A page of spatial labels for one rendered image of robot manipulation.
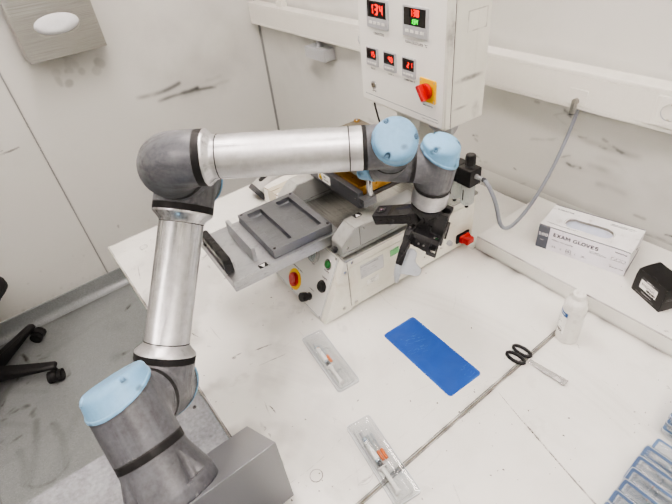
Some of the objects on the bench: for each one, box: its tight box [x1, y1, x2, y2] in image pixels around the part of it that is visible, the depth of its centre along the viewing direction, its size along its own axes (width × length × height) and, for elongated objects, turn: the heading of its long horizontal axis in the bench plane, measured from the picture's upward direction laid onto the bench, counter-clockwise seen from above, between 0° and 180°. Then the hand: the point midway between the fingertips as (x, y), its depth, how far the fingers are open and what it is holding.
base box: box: [321, 195, 476, 324], centre depth 137 cm, size 54×38×17 cm
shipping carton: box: [264, 175, 296, 203], centre depth 167 cm, size 19×13×9 cm
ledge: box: [476, 197, 672, 357], centre depth 118 cm, size 30×84×4 cm, turn 45°
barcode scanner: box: [249, 175, 284, 200], centre depth 176 cm, size 20×8×8 cm, turn 135°
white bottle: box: [555, 289, 589, 344], centre depth 107 cm, size 5×5×14 cm
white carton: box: [535, 204, 646, 276], centre depth 126 cm, size 12×23×7 cm, turn 56°
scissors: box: [505, 344, 568, 385], centre depth 106 cm, size 14×6×1 cm, turn 49°
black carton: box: [631, 262, 672, 312], centre depth 110 cm, size 6×9×7 cm
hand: (406, 261), depth 114 cm, fingers open, 14 cm apart
